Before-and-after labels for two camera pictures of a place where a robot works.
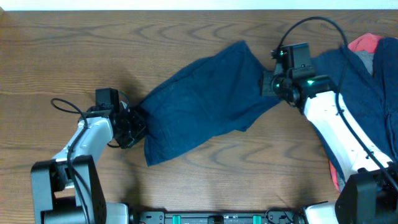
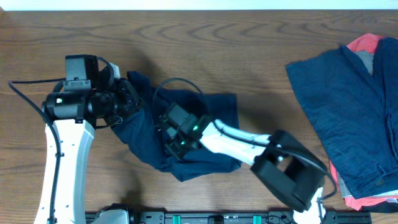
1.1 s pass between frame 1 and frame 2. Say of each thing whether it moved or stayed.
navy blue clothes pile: stayed
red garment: stayed
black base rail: stayed
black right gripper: moved
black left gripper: moved
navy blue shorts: moved
